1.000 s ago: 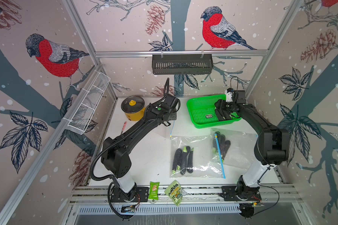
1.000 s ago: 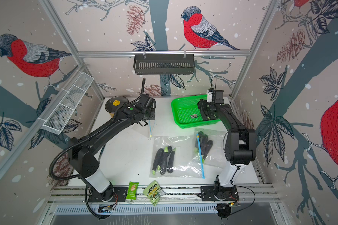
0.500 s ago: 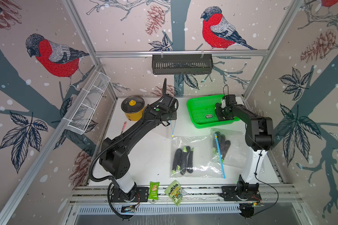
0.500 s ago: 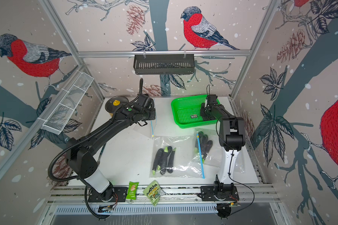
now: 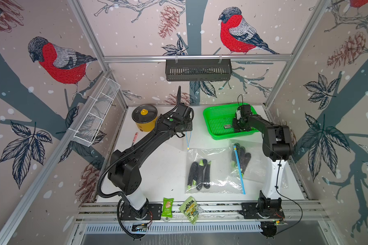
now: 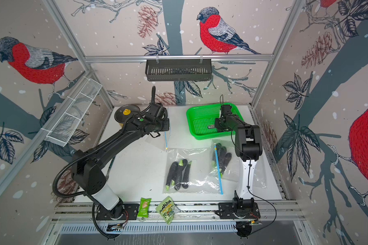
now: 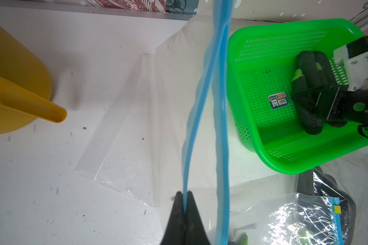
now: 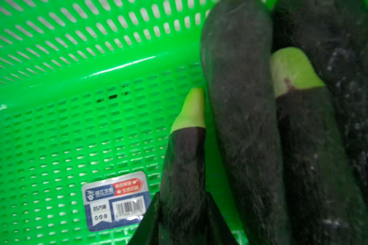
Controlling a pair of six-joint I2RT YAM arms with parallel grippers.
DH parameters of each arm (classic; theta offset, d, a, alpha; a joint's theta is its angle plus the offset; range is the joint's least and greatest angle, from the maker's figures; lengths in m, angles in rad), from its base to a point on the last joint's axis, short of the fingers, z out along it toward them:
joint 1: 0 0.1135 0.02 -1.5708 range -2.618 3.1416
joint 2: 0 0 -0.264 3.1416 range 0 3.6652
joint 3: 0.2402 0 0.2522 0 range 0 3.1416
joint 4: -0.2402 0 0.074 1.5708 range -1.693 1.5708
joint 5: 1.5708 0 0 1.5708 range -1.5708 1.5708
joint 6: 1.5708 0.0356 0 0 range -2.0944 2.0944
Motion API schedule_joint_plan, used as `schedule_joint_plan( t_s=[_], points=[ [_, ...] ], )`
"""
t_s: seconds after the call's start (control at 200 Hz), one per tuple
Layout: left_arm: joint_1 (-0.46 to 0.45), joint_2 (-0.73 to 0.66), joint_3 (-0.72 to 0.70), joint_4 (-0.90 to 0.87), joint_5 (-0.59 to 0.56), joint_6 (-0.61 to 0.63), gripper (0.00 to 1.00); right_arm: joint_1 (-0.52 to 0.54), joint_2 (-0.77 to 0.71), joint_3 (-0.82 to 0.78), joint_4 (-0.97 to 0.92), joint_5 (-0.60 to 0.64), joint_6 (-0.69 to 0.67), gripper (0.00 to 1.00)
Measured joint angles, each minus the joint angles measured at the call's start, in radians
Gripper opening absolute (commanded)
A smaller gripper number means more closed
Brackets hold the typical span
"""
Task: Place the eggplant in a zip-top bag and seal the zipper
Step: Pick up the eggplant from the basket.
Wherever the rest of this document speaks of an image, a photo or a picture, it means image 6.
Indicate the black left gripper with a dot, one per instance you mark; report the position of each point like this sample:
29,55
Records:
166,123

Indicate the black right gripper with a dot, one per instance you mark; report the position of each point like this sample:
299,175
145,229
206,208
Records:
217,123

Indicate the dark eggplant green stem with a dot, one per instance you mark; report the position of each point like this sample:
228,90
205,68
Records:
220,158

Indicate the small clear zip-top bag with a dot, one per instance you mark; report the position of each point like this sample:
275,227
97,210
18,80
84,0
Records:
232,172

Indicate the large clear zip-top bag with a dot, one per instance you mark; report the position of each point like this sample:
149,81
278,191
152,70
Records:
200,180

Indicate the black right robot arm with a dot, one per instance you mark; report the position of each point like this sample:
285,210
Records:
248,147

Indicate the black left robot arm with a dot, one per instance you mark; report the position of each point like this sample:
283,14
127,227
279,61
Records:
86,167

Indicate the green printed snack bag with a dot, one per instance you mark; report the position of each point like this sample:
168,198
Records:
167,209

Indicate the green plastic basket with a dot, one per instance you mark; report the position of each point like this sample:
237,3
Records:
201,122

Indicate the yellow pot with lid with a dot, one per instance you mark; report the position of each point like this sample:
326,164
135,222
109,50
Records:
124,112

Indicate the small green snack packet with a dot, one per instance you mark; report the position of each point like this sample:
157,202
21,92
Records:
144,208

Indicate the black hanging wire shelf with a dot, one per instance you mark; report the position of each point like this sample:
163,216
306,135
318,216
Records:
178,70

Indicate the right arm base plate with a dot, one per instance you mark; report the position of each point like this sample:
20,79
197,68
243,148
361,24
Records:
248,210

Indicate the white wire mesh basket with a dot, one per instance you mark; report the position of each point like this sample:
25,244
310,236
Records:
70,119

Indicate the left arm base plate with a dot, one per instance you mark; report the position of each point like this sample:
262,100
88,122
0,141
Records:
128,211

